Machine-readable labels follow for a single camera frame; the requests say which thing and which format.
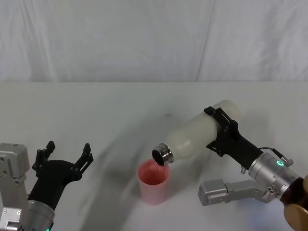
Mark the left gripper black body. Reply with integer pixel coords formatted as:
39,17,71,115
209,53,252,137
27,159,80,212

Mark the white wrinkled curtain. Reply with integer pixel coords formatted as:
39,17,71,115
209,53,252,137
0,0,308,84

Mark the white table cloth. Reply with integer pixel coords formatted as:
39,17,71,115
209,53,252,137
0,80,308,231

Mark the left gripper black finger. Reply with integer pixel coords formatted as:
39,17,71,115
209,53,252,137
71,143,94,174
32,141,56,171

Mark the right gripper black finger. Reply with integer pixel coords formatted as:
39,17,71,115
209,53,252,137
204,105,239,136
205,139,224,158

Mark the pink cup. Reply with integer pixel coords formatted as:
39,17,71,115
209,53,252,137
137,158,172,206

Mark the cream vacuum bottle steel neck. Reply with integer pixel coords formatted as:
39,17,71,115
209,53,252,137
151,99,242,167

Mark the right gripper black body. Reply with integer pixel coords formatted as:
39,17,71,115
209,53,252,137
217,129,263,169

